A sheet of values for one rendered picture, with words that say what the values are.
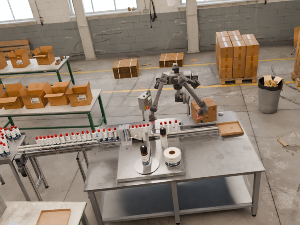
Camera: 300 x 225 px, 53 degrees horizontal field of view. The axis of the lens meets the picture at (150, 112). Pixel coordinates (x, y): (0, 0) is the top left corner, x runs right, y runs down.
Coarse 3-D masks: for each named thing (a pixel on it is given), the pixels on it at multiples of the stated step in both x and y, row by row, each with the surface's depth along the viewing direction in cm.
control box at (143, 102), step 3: (144, 93) 397; (141, 96) 391; (147, 96) 391; (138, 99) 390; (141, 99) 387; (144, 99) 386; (150, 99) 399; (138, 102) 393; (141, 102) 390; (144, 102) 388; (147, 102) 394; (141, 105) 393; (144, 105) 390; (147, 105) 395; (150, 105) 402; (141, 108) 396; (144, 108) 393
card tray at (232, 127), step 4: (220, 124) 426; (224, 124) 426; (228, 124) 425; (232, 124) 424; (236, 124) 423; (220, 128) 419; (224, 128) 418; (228, 128) 417; (232, 128) 416; (236, 128) 415; (240, 128) 414; (220, 132) 412; (224, 132) 410; (228, 132) 409; (232, 132) 402; (236, 132) 403; (240, 132) 403
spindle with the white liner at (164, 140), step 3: (159, 129) 379; (162, 129) 374; (165, 129) 376; (162, 132) 375; (165, 132) 377; (162, 135) 378; (165, 135) 381; (162, 138) 380; (165, 138) 381; (162, 141) 383; (165, 141) 383; (162, 144) 386; (165, 144) 385; (162, 147) 389; (165, 147) 388
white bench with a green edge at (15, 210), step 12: (12, 204) 349; (24, 204) 346; (36, 204) 344; (48, 204) 342; (60, 204) 340; (72, 204) 338; (84, 204) 335; (12, 216) 334; (24, 216) 332; (36, 216) 330; (72, 216) 324; (84, 216) 341
